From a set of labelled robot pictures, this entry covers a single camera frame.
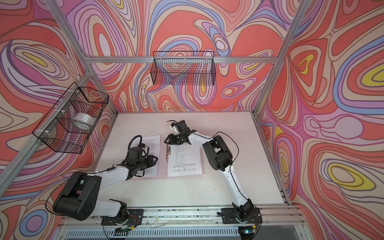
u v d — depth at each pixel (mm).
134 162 717
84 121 732
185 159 928
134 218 720
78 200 431
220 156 616
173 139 908
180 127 843
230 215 737
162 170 889
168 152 960
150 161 822
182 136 839
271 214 754
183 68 939
